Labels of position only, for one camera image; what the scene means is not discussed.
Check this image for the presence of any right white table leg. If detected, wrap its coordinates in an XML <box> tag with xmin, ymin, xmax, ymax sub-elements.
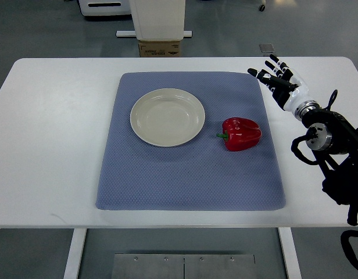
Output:
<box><xmin>278</xmin><ymin>227</ymin><xmax>302</xmax><ymax>279</ymax></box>

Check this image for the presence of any red bell pepper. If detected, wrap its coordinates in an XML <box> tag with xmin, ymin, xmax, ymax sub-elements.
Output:
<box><xmin>216</xmin><ymin>117</ymin><xmax>262</xmax><ymax>152</ymax></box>

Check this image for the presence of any black caster wheel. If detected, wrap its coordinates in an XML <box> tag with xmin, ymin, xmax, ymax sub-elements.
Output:
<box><xmin>259</xmin><ymin>4</ymin><xmax>266</xmax><ymax>12</ymax></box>

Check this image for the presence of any left white table leg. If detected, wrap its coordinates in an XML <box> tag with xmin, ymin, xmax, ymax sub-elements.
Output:
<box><xmin>63</xmin><ymin>228</ymin><xmax>87</xmax><ymax>279</ymax></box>

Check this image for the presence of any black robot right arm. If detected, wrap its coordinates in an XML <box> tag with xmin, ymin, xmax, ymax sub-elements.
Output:
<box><xmin>291</xmin><ymin>106</ymin><xmax>358</xmax><ymax>226</ymax></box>

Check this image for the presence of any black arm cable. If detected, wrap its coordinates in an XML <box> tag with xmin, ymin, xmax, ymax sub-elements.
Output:
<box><xmin>340</xmin><ymin>230</ymin><xmax>358</xmax><ymax>276</ymax></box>

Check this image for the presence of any metal floor plate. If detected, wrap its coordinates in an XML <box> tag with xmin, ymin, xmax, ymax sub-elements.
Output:
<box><xmin>112</xmin><ymin>253</ymin><xmax>257</xmax><ymax>279</ymax></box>

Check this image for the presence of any cardboard box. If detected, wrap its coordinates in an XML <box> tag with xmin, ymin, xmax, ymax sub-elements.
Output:
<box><xmin>138</xmin><ymin>41</ymin><xmax>181</xmax><ymax>58</ymax></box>

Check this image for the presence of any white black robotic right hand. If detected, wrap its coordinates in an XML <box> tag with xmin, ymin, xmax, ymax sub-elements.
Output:
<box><xmin>247</xmin><ymin>54</ymin><xmax>307</xmax><ymax>112</ymax></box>

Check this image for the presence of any white machine base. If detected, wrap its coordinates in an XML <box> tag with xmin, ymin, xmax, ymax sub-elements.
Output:
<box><xmin>77</xmin><ymin>0</ymin><xmax>131</xmax><ymax>16</ymax></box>

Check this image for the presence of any white pedestal column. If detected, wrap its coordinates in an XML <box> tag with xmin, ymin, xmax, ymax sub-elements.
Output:
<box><xmin>116</xmin><ymin>0</ymin><xmax>192</xmax><ymax>41</ymax></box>

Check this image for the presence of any cream round plate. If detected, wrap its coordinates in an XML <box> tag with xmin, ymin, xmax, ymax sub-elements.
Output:
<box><xmin>130</xmin><ymin>88</ymin><xmax>206</xmax><ymax>147</ymax></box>

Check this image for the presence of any small grey floor hatch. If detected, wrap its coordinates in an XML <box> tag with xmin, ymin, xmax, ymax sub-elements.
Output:
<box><xmin>259</xmin><ymin>44</ymin><xmax>275</xmax><ymax>53</ymax></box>

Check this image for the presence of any white table leg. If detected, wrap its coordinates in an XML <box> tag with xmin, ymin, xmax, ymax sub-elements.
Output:
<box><xmin>278</xmin><ymin>227</ymin><xmax>302</xmax><ymax>279</ymax></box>
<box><xmin>63</xmin><ymin>228</ymin><xmax>87</xmax><ymax>279</ymax></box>

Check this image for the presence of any blue textured mat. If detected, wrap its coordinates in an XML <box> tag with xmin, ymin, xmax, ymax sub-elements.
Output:
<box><xmin>96</xmin><ymin>71</ymin><xmax>285</xmax><ymax>211</ymax></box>

